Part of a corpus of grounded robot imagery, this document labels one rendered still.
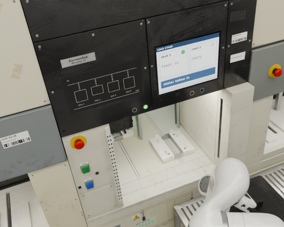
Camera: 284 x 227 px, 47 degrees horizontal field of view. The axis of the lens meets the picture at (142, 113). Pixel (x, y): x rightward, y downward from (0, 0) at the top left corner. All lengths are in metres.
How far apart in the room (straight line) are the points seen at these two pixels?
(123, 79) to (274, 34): 0.72
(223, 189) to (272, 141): 1.31
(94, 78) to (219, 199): 0.67
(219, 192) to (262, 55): 0.89
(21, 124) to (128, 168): 0.82
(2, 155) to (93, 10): 0.64
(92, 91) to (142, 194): 0.72
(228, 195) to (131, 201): 0.98
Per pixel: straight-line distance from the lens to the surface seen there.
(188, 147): 1.96
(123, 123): 2.03
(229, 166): 0.86
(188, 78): 1.40
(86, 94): 1.25
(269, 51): 1.59
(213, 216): 0.79
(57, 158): 1.39
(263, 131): 1.87
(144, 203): 1.76
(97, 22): 1.16
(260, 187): 1.57
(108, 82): 1.26
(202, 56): 1.39
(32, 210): 1.87
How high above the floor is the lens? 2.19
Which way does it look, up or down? 35 degrees down
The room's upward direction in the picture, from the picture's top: 6 degrees counter-clockwise
